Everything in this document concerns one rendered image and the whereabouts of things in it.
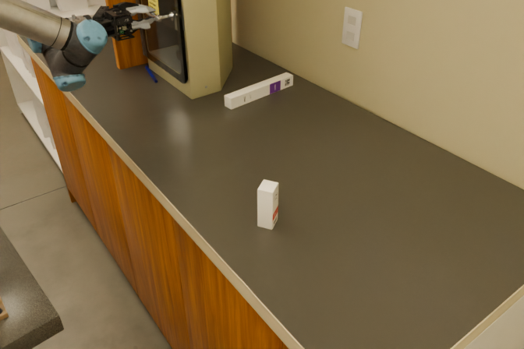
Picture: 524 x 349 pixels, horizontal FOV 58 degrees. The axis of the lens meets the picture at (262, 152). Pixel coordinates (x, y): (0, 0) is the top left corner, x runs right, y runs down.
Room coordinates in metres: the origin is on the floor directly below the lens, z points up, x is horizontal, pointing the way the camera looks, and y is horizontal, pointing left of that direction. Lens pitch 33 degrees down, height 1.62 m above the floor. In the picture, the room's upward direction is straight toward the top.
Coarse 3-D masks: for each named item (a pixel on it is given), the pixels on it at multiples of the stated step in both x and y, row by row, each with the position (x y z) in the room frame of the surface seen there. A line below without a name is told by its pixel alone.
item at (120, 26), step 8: (112, 8) 1.36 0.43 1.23; (88, 16) 1.28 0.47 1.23; (104, 16) 1.33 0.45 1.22; (112, 16) 1.29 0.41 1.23; (120, 16) 1.31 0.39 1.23; (128, 16) 1.31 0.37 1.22; (104, 24) 1.29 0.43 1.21; (112, 24) 1.29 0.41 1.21; (120, 24) 1.29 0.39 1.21; (128, 24) 1.31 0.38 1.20; (112, 32) 1.29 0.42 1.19; (120, 32) 1.30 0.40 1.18; (128, 32) 1.31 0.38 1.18; (120, 40) 1.29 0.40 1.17
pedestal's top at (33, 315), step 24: (0, 240) 0.72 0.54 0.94; (0, 264) 0.65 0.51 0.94; (24, 264) 0.65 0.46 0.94; (0, 288) 0.59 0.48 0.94; (24, 288) 0.59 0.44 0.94; (24, 312) 0.54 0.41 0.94; (48, 312) 0.54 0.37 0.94; (0, 336) 0.49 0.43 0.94; (24, 336) 0.49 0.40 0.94; (48, 336) 0.52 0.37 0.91
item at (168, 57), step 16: (144, 0) 1.56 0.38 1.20; (160, 0) 1.46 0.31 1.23; (176, 0) 1.37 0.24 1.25; (144, 16) 1.57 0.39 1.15; (176, 16) 1.38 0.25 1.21; (144, 32) 1.59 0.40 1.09; (160, 32) 1.48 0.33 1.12; (176, 32) 1.39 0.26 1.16; (160, 48) 1.50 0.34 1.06; (176, 48) 1.39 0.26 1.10; (160, 64) 1.51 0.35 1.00; (176, 64) 1.40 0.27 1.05
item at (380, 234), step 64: (256, 64) 1.66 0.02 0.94; (128, 128) 1.19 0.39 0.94; (192, 128) 1.19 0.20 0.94; (256, 128) 1.19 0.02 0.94; (320, 128) 1.19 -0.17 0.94; (384, 128) 1.19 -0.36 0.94; (192, 192) 0.88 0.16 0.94; (256, 192) 0.88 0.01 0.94; (320, 192) 0.88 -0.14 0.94; (384, 192) 0.88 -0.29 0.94; (448, 192) 0.88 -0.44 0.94; (512, 192) 0.88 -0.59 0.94; (256, 256) 0.67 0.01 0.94; (320, 256) 0.67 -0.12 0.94; (384, 256) 0.67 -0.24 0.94; (448, 256) 0.67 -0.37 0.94; (512, 256) 0.67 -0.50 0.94; (320, 320) 0.52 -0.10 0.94; (384, 320) 0.52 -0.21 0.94; (448, 320) 0.52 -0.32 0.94
